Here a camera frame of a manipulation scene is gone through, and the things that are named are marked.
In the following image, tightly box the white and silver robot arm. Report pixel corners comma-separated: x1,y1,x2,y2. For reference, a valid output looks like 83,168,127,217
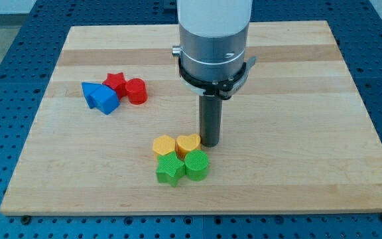
172,0,253,82

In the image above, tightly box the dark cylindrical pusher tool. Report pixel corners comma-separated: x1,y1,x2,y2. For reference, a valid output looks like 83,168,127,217
199,96,222,147

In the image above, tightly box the yellow heart block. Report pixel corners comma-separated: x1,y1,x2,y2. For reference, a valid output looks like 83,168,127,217
176,133,201,160

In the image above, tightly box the yellow hexagon block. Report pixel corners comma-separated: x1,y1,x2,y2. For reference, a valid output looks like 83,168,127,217
153,135,176,161

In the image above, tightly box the green cylinder block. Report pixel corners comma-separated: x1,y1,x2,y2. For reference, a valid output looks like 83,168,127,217
184,149,210,181

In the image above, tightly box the green star block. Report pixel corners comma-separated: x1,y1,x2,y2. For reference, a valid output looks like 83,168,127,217
156,151,186,187

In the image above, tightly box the red cylinder block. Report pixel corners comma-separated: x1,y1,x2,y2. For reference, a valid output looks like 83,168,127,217
125,78,148,105

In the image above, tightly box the red star block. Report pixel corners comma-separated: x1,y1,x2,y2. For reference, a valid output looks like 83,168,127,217
103,72,127,100

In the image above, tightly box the blue cube block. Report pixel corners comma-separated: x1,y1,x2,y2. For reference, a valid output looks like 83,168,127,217
90,85,120,115

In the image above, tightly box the wooden board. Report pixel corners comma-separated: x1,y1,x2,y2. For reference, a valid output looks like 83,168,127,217
0,21,382,216

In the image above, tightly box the blue triangle block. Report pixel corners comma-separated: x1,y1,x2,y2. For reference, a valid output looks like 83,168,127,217
81,82,101,109

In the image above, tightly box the black clamp ring with lever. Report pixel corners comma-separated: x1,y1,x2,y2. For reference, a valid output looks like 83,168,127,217
177,55,257,101

